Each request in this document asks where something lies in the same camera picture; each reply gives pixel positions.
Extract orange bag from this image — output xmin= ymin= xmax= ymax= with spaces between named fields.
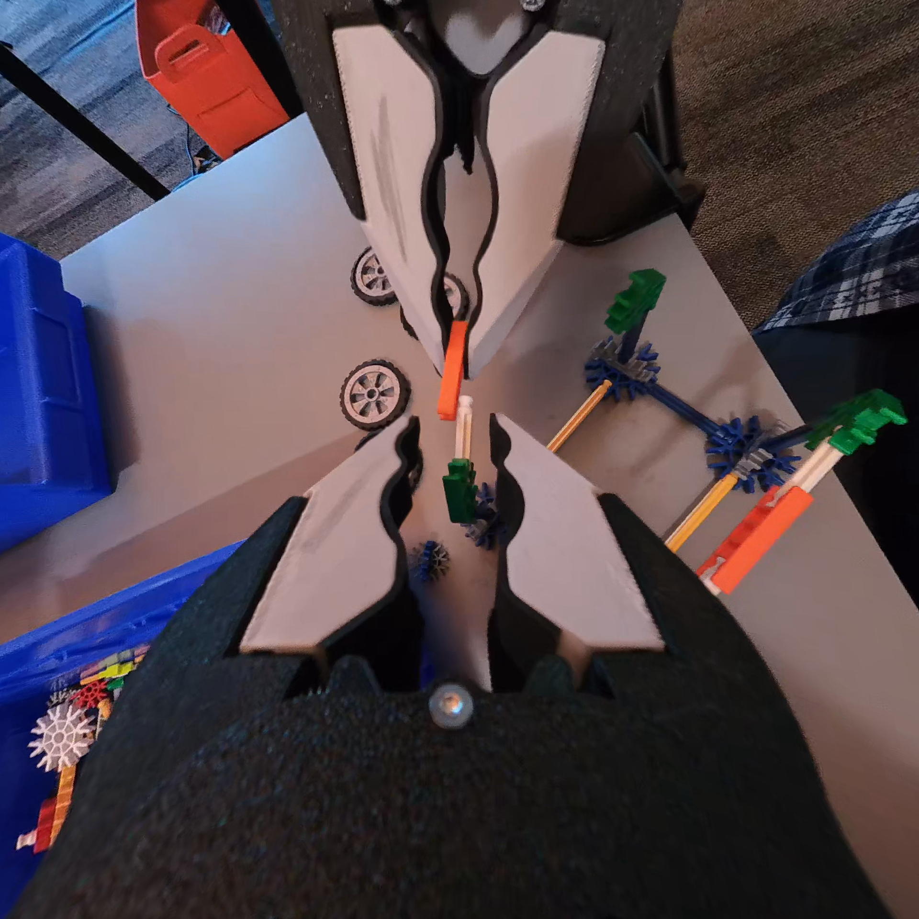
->
xmin=137 ymin=0 xmax=292 ymax=159

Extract person's dark printed shirt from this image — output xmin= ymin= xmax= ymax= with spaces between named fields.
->
xmin=754 ymin=319 xmax=919 ymax=604

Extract blue bin with white label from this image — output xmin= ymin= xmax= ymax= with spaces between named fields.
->
xmin=0 ymin=543 xmax=245 ymax=919

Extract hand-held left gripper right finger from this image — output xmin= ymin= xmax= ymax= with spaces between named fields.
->
xmin=489 ymin=414 xmax=666 ymax=654

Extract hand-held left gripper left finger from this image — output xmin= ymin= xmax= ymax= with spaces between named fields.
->
xmin=239 ymin=417 xmax=425 ymax=657

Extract pile of colourful toy pieces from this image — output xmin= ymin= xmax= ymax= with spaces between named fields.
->
xmin=15 ymin=644 xmax=152 ymax=855

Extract small blue toy connector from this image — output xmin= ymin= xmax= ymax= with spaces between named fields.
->
xmin=410 ymin=540 xmax=452 ymax=583

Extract orange toy connector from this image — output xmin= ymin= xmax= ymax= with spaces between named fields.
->
xmin=437 ymin=319 xmax=471 ymax=422
xmin=700 ymin=484 xmax=815 ymax=595

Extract black metal post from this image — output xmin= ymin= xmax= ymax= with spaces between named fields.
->
xmin=0 ymin=44 xmax=173 ymax=202

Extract person's plaid shirt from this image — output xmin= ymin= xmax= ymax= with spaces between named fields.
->
xmin=754 ymin=194 xmax=919 ymax=334

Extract blue plastic bin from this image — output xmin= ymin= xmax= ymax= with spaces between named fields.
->
xmin=0 ymin=233 xmax=116 ymax=554

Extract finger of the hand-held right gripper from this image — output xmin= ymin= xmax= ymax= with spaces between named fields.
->
xmin=467 ymin=32 xmax=607 ymax=377
xmin=334 ymin=22 xmax=460 ymax=353

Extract blue yellow toy rod frame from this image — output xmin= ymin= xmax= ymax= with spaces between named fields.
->
xmin=443 ymin=269 xmax=908 ymax=595

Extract green toy connector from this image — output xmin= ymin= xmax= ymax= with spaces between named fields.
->
xmin=807 ymin=390 xmax=908 ymax=458
xmin=443 ymin=459 xmax=478 ymax=525
xmin=605 ymin=269 xmax=667 ymax=336

